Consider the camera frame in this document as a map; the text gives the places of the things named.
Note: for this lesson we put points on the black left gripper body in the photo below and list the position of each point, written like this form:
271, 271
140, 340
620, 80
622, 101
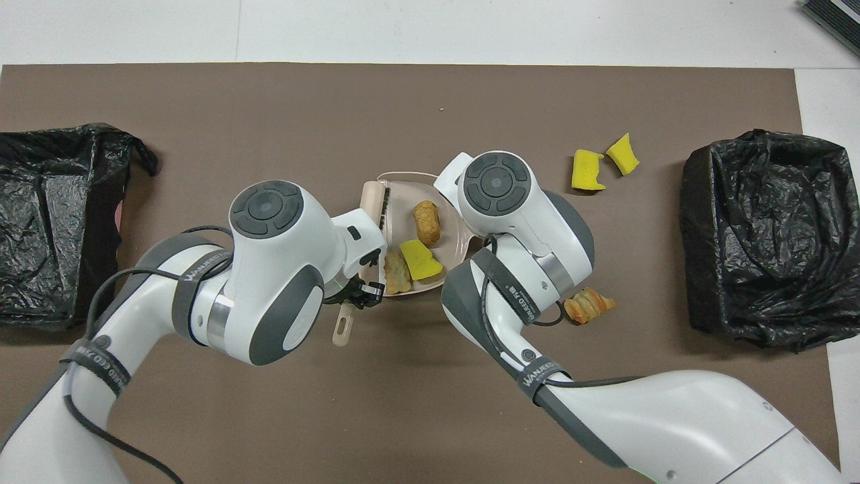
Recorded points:
346, 292

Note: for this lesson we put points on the pale croissant chunk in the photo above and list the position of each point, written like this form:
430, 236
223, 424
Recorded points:
396, 274

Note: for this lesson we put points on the yellow sponge green backing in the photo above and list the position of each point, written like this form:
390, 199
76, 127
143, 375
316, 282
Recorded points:
421, 262

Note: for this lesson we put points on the brown bread roll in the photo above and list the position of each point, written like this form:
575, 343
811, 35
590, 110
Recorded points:
427, 223

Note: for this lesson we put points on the beige hand brush black bristles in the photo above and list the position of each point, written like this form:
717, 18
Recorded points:
370, 198

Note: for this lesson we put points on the beige plastic dustpan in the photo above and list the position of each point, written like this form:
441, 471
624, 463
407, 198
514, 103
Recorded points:
403, 202

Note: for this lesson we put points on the striped croissant piece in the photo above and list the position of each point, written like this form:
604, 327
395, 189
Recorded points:
588, 306

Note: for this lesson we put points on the notched yellow sponge piece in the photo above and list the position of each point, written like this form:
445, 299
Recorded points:
586, 169

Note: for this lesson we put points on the yellow sponge wedge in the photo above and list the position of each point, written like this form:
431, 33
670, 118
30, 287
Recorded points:
623, 156

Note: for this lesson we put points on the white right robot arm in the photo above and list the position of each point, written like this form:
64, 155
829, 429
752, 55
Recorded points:
524, 222

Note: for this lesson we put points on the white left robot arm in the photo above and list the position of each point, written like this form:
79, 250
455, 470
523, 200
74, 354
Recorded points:
269, 269

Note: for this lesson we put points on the black bag lined bin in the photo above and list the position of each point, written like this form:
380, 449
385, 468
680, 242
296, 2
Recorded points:
54, 222
766, 235

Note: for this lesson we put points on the brown table mat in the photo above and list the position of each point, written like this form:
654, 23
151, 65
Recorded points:
269, 121

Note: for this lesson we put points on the dark ribbed panel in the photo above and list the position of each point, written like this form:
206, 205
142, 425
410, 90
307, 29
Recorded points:
836, 20

